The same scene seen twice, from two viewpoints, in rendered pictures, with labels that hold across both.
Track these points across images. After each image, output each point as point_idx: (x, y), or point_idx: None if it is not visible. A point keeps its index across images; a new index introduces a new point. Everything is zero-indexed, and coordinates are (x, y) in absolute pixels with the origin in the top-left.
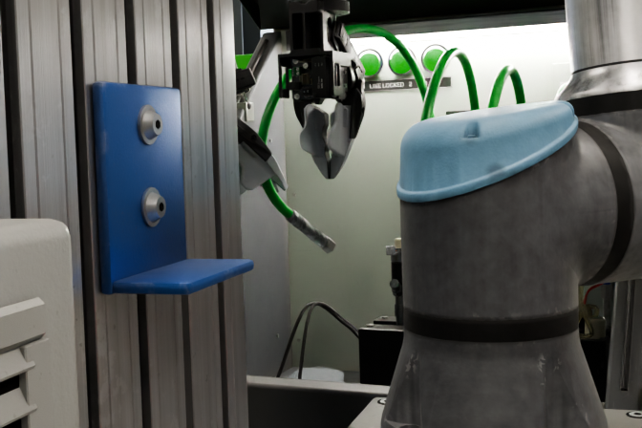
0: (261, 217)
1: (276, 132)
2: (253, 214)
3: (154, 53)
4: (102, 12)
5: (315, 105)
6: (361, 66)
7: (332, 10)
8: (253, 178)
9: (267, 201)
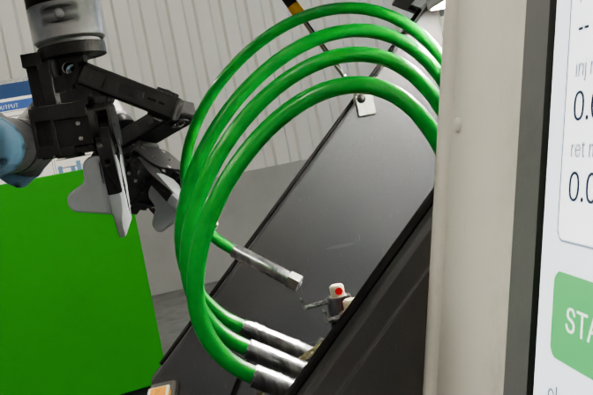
0: (407, 217)
1: (435, 115)
2: (388, 215)
3: None
4: None
5: (116, 153)
6: (161, 97)
7: (55, 57)
8: (161, 219)
9: (422, 197)
